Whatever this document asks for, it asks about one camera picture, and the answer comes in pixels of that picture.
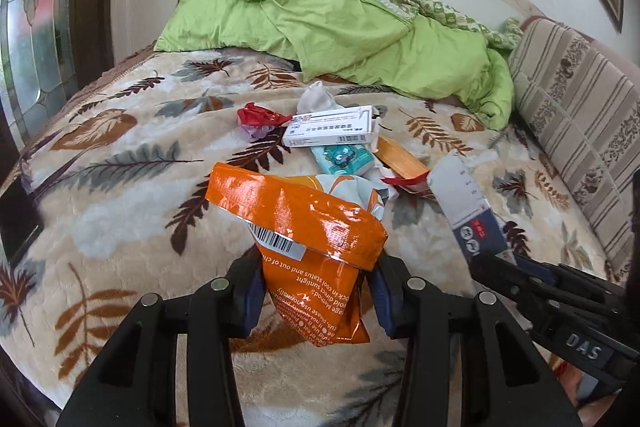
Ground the orange medicine box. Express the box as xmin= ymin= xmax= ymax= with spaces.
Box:
xmin=377 ymin=136 xmax=431 ymax=180

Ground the leaf print blanket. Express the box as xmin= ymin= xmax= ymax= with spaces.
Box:
xmin=0 ymin=47 xmax=640 ymax=427

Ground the wooden stained glass door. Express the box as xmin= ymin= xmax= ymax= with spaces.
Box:
xmin=0 ymin=0 xmax=123 ymax=158

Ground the green quilt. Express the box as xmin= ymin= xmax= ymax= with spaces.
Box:
xmin=155 ymin=0 xmax=523 ymax=131

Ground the dark flat object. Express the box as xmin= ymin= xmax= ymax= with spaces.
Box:
xmin=0 ymin=179 xmax=46 ymax=265

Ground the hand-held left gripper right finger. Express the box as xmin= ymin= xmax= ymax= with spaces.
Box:
xmin=369 ymin=255 xmax=583 ymax=427

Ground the striped floral pillow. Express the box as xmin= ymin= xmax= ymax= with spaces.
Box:
xmin=507 ymin=17 xmax=640 ymax=283

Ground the white and blue carton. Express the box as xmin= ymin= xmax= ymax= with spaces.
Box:
xmin=426 ymin=152 xmax=518 ymax=265

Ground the white medicine box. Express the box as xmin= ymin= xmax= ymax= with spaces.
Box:
xmin=281 ymin=105 xmax=381 ymax=148

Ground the small red wrapper scrap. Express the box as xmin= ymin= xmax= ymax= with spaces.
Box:
xmin=381 ymin=174 xmax=436 ymax=198

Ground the teal tissue packet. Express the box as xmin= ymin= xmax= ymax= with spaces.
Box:
xmin=311 ymin=144 xmax=376 ymax=178

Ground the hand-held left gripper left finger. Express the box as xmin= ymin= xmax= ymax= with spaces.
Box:
xmin=55 ymin=252 xmax=266 ymax=427

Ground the orange snack bag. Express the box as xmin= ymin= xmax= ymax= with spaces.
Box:
xmin=206 ymin=162 xmax=389 ymax=349

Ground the white sock with teal toe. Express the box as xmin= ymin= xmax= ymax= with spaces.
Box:
xmin=298 ymin=81 xmax=346 ymax=112

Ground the crumpled red wrapper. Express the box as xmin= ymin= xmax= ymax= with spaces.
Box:
xmin=236 ymin=103 xmax=293 ymax=140

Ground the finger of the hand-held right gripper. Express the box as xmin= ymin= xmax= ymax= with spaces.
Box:
xmin=500 ymin=254 xmax=626 ymax=313
xmin=470 ymin=252 xmax=566 ymax=343

